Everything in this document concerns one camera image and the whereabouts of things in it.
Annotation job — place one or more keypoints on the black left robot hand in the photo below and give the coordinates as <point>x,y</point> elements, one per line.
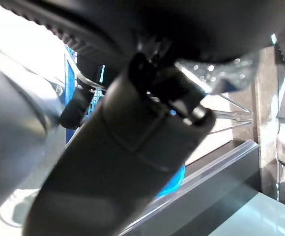
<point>122,159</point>

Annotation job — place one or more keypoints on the blue plastic shopping basket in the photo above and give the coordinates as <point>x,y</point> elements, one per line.
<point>70,73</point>

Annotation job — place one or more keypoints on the brown marble ledge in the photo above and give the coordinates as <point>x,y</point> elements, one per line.
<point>267,98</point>

